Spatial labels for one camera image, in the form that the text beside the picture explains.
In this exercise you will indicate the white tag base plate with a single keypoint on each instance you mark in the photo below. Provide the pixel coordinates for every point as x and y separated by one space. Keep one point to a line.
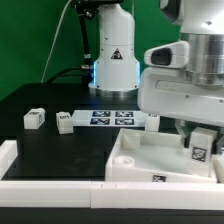
109 118

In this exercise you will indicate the white U-shaped obstacle fence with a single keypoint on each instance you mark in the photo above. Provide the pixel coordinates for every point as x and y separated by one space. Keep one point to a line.
95 195

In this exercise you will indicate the white square tabletop tray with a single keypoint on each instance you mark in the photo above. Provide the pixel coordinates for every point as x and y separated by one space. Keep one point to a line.
141 156

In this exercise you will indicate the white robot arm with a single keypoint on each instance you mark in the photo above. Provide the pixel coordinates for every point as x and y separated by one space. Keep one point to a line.
116 72

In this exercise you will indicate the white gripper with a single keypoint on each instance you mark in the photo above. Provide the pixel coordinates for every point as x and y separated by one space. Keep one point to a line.
185 81

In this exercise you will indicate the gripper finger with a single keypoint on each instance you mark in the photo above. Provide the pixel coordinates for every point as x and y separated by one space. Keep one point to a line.
220 145

